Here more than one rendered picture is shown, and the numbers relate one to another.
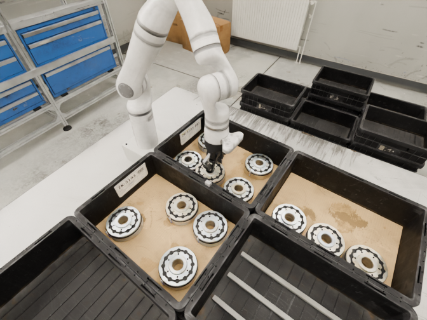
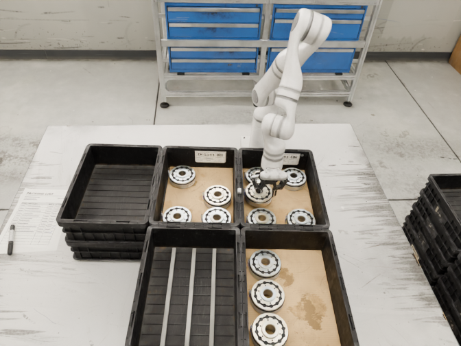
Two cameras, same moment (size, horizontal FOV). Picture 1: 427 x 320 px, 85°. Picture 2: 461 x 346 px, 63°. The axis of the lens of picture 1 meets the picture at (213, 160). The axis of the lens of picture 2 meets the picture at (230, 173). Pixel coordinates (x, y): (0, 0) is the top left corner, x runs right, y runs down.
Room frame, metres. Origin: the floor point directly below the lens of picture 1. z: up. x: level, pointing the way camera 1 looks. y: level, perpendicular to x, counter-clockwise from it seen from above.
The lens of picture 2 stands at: (-0.18, -0.68, 1.91)
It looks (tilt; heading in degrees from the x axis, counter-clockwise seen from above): 44 degrees down; 51
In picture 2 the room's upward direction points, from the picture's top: 3 degrees clockwise
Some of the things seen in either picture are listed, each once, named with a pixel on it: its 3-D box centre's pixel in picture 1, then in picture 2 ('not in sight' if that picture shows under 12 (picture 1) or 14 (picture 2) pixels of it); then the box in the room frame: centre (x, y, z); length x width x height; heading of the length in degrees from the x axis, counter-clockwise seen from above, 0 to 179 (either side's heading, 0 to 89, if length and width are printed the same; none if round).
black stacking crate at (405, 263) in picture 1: (333, 220); (290, 293); (0.33, -0.36, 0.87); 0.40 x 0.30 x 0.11; 54
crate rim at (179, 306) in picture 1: (162, 213); (197, 184); (0.33, 0.14, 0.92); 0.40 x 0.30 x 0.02; 54
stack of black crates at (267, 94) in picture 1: (268, 113); (455, 231); (1.53, -0.44, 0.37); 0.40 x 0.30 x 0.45; 57
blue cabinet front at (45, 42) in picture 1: (76, 52); (314, 40); (2.12, 1.22, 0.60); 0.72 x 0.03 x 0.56; 147
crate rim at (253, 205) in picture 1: (223, 152); (279, 186); (0.57, -0.04, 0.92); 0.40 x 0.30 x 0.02; 54
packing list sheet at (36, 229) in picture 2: not in sight; (36, 217); (-0.19, 0.52, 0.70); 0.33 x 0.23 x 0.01; 57
